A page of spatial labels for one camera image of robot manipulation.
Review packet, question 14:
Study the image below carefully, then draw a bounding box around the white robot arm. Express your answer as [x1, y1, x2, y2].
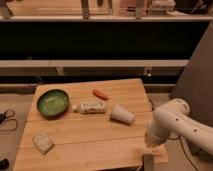
[144, 98, 213, 155]

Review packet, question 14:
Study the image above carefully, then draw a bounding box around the white lying bottle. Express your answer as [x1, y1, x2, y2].
[72, 101, 106, 114]

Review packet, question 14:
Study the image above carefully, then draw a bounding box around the white paper cup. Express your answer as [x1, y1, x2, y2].
[110, 105, 135, 125]

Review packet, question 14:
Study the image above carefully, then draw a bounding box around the green round bowl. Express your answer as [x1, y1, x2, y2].
[37, 89, 70, 118]

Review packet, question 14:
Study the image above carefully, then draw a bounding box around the grey cabinet right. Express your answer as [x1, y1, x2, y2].
[170, 22, 213, 156]

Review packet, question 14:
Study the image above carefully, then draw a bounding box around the black object bottom left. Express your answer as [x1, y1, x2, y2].
[0, 159, 9, 170]

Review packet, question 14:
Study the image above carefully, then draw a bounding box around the black floor cable right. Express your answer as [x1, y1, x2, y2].
[148, 98, 201, 171]

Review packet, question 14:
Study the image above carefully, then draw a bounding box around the black cable loop left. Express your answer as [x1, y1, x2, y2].
[0, 109, 19, 132]

